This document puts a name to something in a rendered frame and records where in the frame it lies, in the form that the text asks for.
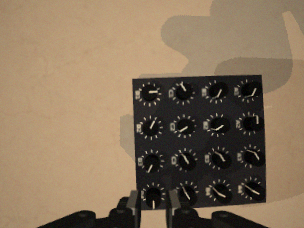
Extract black knob box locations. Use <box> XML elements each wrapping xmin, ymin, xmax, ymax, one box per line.
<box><xmin>132</xmin><ymin>75</ymin><xmax>266</xmax><ymax>211</ymax></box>

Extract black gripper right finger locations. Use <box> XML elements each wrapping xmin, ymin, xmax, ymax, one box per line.
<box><xmin>166</xmin><ymin>190</ymin><xmax>269</xmax><ymax>228</ymax></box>

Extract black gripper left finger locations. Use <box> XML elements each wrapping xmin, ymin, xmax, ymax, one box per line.
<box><xmin>37</xmin><ymin>190</ymin><xmax>141</xmax><ymax>228</ymax></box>

